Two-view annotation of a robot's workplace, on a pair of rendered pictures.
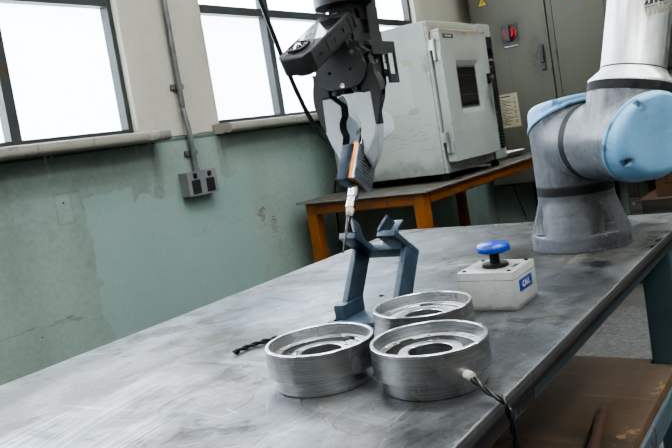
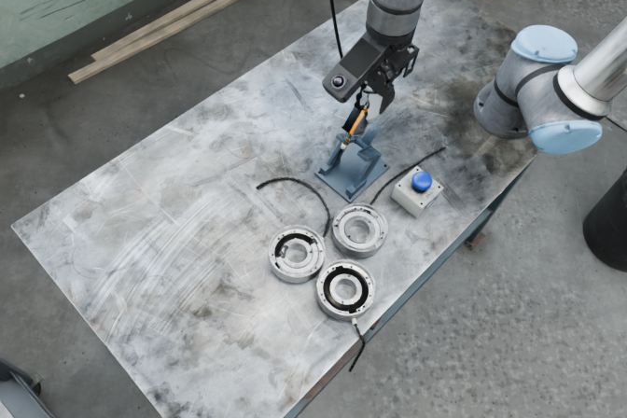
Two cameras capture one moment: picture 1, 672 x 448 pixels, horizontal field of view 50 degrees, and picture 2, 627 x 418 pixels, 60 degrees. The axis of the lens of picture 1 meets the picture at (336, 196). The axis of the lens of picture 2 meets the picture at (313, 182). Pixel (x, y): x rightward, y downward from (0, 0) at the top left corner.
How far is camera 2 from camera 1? 0.76 m
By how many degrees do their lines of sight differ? 53
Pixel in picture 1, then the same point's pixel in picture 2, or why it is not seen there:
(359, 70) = (380, 86)
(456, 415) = (340, 339)
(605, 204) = not seen: hidden behind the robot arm
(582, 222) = (506, 121)
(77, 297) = not seen: outside the picture
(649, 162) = (552, 150)
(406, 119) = not seen: outside the picture
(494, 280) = (411, 202)
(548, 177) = (504, 85)
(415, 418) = (323, 331)
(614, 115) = (550, 123)
